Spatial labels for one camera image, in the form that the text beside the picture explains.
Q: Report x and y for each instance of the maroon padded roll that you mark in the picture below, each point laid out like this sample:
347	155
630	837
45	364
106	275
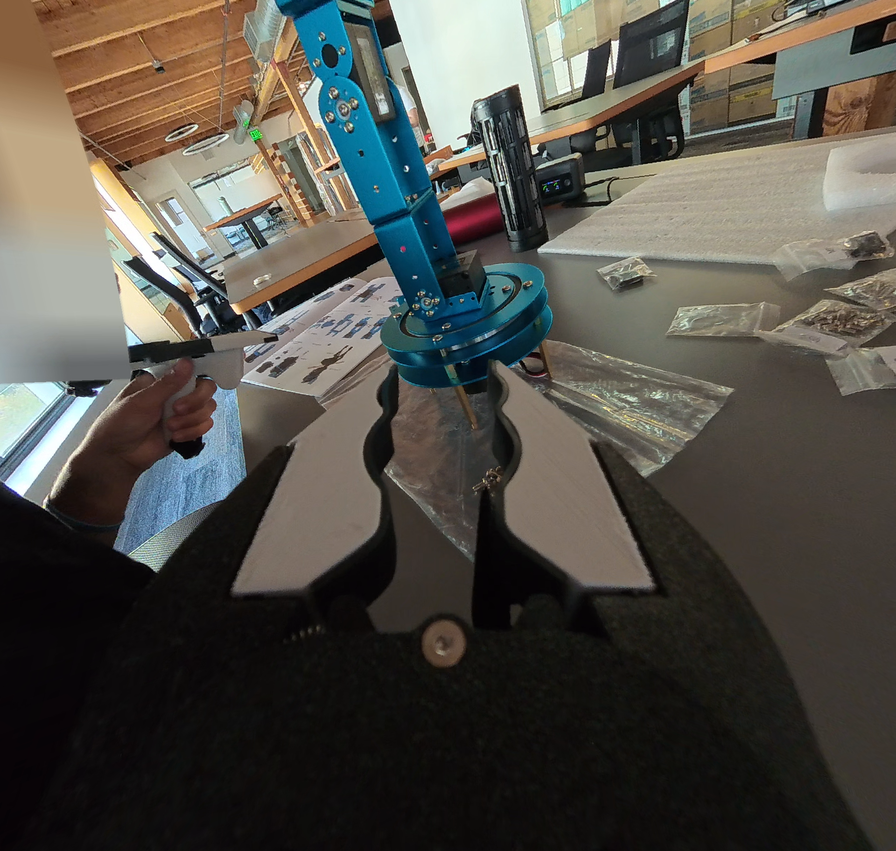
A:
472	221

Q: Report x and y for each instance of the blue toy robot arm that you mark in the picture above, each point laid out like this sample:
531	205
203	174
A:
420	235

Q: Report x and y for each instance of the person's left hand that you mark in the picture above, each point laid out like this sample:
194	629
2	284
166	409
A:
133	424

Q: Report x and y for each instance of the large paned window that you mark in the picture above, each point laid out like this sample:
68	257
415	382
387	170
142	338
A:
35	424

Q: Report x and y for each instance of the grey table with wood edge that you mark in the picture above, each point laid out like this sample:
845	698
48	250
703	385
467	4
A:
241	211
595	106
301	263
805	32

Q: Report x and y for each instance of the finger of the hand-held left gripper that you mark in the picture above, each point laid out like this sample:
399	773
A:
234	340

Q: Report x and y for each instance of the dark grey desk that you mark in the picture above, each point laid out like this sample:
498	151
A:
805	515

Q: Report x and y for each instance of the black office chair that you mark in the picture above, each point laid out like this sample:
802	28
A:
189	284

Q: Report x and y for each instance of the black mesh chair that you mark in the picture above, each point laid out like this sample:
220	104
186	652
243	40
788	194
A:
596	71
651	46

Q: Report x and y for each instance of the blue wristband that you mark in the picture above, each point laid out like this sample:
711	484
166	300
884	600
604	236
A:
84	521

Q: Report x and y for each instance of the white foam cutout block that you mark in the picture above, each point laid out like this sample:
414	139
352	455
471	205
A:
861	179

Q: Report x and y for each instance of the loose silver screws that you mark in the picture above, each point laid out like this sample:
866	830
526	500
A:
488	480

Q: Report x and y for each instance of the black portable power station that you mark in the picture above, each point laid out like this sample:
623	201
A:
560	179

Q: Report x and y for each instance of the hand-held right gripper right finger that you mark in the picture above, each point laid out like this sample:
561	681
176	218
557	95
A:
581	515

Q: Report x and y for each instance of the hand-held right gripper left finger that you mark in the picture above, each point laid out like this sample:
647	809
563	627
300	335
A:
315	515

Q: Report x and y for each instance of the white foam sheet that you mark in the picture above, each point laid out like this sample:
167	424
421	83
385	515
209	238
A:
700	207

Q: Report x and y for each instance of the large clear plastic bag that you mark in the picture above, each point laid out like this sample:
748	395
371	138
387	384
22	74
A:
616	403

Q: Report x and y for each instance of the printed instruction sheet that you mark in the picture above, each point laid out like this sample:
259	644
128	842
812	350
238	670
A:
322	333

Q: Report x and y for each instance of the pile of small parts bags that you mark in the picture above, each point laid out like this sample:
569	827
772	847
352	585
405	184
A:
805	319

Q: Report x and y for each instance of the black ribbed cylinder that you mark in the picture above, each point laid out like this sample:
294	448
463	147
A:
511	165

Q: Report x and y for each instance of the grey fabric office chair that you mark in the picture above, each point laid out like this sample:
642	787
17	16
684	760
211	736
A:
175	536

